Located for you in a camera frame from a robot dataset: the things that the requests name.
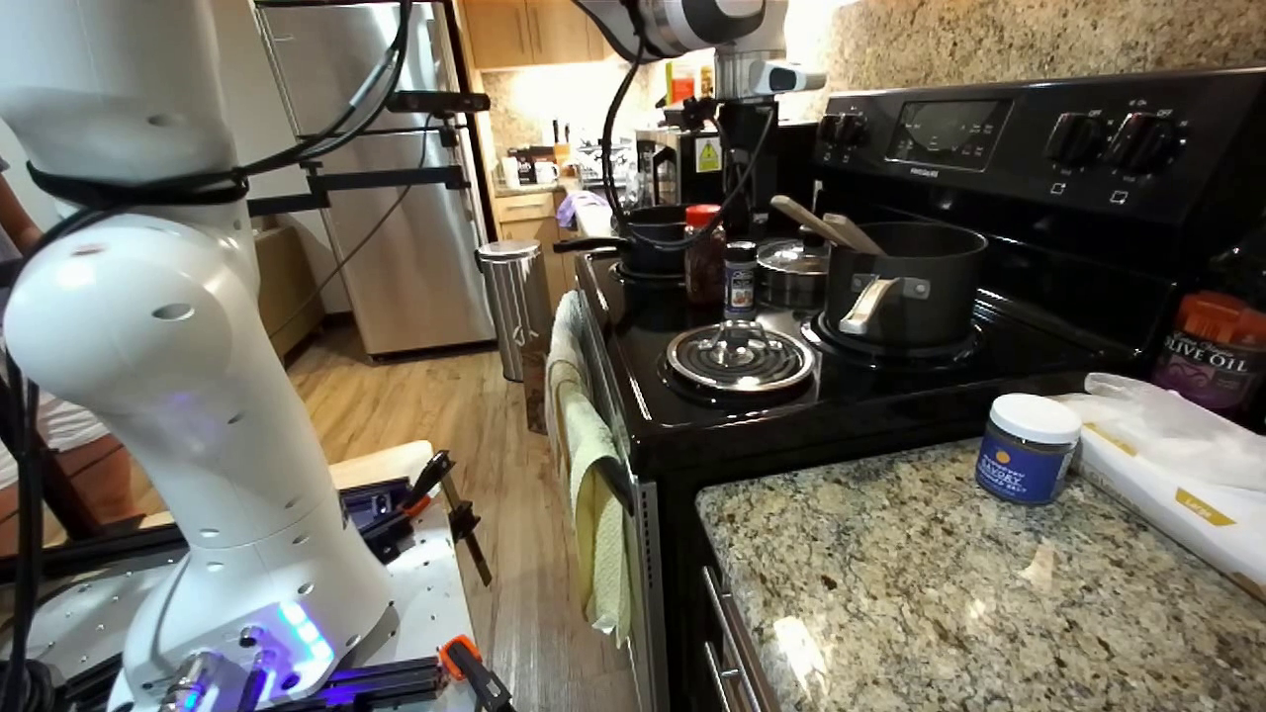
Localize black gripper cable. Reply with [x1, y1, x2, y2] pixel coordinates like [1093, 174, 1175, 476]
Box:
[596, 37, 651, 217]

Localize stainless steel refrigerator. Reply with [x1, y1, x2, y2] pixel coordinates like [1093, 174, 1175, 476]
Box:
[252, 0, 504, 361]

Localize large black cooking pot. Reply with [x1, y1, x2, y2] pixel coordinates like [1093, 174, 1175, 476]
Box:
[816, 215, 994, 352]

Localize silver trash can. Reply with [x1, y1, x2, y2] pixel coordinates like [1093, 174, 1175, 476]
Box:
[475, 236, 547, 389]

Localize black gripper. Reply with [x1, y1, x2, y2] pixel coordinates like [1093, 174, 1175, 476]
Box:
[715, 92, 783, 245]

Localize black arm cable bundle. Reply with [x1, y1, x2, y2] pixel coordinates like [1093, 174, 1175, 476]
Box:
[22, 0, 419, 209]

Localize red lid spice jar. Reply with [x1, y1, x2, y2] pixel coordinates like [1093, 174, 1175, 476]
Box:
[679, 199, 729, 329]

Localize coil stove burner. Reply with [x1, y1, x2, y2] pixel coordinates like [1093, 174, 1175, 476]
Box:
[659, 318, 823, 403]

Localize orange handle clamp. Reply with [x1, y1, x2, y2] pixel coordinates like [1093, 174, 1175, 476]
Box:
[351, 451, 457, 550]
[439, 472, 498, 589]
[439, 633, 521, 712]

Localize white jar blue label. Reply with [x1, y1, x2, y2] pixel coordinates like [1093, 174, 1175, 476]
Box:
[974, 389, 1083, 510]

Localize small salt shaker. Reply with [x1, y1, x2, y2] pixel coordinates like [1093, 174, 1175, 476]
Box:
[721, 236, 761, 323]

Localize small black saucepan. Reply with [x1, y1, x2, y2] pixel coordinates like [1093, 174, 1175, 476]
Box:
[548, 215, 692, 332]

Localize brown wood upper cabinets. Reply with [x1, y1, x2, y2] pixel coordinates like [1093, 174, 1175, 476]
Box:
[455, 0, 624, 70]

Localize black vertical stand pole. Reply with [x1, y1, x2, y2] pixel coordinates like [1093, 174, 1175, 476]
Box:
[432, 0, 505, 249]

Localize black coffee maker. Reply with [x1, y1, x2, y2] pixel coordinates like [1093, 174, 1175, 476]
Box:
[634, 124, 729, 215]

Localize black stove knob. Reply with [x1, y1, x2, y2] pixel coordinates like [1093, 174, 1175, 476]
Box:
[1114, 109, 1192, 177]
[819, 108, 873, 154]
[1046, 108, 1114, 170]

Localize wooden spoon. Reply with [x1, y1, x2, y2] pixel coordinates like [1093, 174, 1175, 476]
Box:
[767, 188, 846, 254]
[819, 209, 890, 261]

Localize low wooden cabinet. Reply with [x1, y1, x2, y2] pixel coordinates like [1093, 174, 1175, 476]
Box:
[249, 215, 334, 368]

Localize robot mounting platform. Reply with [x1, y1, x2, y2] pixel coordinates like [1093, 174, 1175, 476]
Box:
[0, 438, 485, 712]

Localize metal drawer handle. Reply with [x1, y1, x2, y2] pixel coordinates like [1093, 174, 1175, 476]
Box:
[697, 564, 775, 712]

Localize yellow dish towel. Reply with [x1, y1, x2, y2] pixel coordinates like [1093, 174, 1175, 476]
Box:
[542, 287, 641, 654]

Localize black electric stove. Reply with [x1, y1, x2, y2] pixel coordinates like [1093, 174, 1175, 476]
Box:
[570, 67, 1266, 712]

